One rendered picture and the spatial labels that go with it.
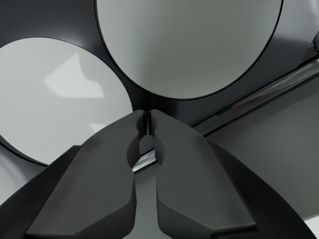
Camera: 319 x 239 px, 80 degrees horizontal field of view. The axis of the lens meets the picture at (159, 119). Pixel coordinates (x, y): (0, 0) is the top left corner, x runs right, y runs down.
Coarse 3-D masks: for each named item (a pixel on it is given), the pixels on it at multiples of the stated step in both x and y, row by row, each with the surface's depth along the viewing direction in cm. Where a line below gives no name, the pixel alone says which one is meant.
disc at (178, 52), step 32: (128, 0) 10; (160, 0) 10; (192, 0) 10; (224, 0) 10; (256, 0) 10; (128, 32) 11; (160, 32) 11; (192, 32) 11; (224, 32) 11; (256, 32) 11; (128, 64) 12; (160, 64) 12; (192, 64) 12; (224, 64) 12; (192, 96) 13
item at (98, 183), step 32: (128, 128) 10; (96, 160) 8; (128, 160) 8; (64, 192) 6; (96, 192) 6; (128, 192) 6; (32, 224) 5; (64, 224) 5; (96, 224) 5; (128, 224) 6
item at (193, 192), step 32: (160, 128) 10; (192, 128) 10; (160, 160) 9; (192, 160) 8; (160, 192) 6; (192, 192) 6; (224, 192) 6; (160, 224) 7; (192, 224) 6; (224, 224) 5
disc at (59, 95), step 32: (0, 64) 11; (32, 64) 11; (64, 64) 11; (96, 64) 12; (0, 96) 12; (32, 96) 12; (64, 96) 12; (96, 96) 13; (128, 96) 13; (0, 128) 14; (32, 128) 14; (64, 128) 14; (96, 128) 14
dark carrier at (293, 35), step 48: (0, 0) 10; (48, 0) 10; (96, 0) 10; (288, 0) 10; (96, 48) 11; (288, 48) 12; (144, 96) 13; (240, 96) 13; (0, 144) 14; (144, 144) 15; (0, 192) 17
